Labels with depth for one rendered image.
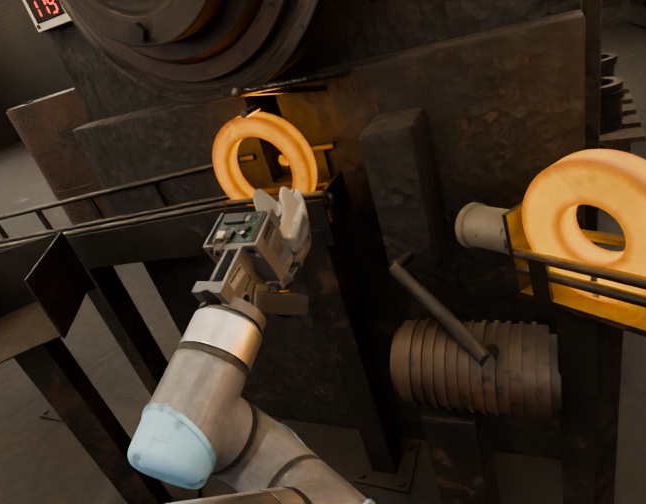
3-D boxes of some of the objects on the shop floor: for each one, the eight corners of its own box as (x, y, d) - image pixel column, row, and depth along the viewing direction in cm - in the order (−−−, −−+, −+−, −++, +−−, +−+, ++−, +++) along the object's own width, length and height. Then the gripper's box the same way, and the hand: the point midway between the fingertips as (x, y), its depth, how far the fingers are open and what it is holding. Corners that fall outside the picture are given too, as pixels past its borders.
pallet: (377, 189, 252) (359, 110, 232) (414, 137, 313) (402, 70, 293) (644, 168, 196) (651, 60, 175) (626, 109, 256) (629, 23, 236)
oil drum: (112, 196, 393) (56, 90, 351) (164, 190, 366) (110, 74, 324) (56, 231, 347) (-16, 115, 306) (110, 227, 321) (40, 99, 279)
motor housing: (448, 500, 98) (402, 300, 73) (565, 524, 89) (558, 302, 64) (437, 564, 88) (380, 358, 63) (567, 599, 79) (560, 372, 54)
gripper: (241, 295, 43) (306, 148, 55) (169, 294, 47) (244, 157, 59) (281, 342, 49) (331, 199, 61) (213, 337, 53) (273, 204, 65)
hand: (294, 201), depth 62 cm, fingers closed
